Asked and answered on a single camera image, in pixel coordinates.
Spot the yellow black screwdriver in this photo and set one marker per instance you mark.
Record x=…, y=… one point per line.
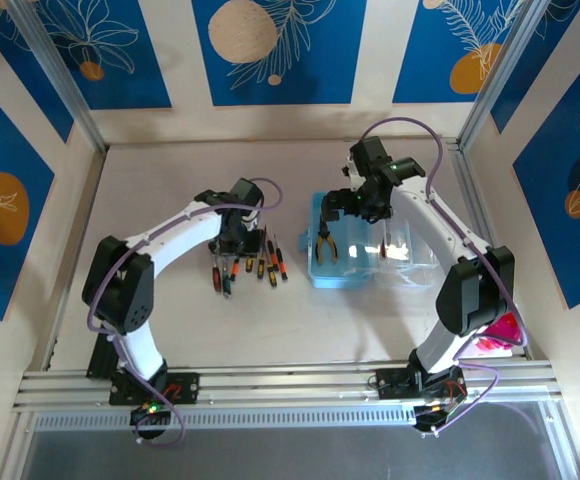
x=260, y=269
x=272, y=276

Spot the yellow black pliers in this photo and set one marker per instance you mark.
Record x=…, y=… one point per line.
x=325, y=234

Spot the blue tool box clear lid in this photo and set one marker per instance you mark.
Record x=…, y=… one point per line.
x=337, y=280

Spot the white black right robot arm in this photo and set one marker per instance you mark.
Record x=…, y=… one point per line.
x=445, y=225

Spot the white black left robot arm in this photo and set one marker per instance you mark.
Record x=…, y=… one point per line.
x=185, y=225

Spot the pink translucent plastic object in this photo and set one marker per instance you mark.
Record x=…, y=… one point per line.
x=502, y=330

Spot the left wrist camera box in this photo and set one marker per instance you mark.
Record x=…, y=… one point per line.
x=253, y=215

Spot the aluminium back rail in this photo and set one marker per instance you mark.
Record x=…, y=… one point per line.
x=195, y=142

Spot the aluminium front rail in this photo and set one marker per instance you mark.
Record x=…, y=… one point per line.
x=290, y=380

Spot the aluminium frame post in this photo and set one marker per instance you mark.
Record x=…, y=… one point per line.
x=486, y=100
x=76, y=100

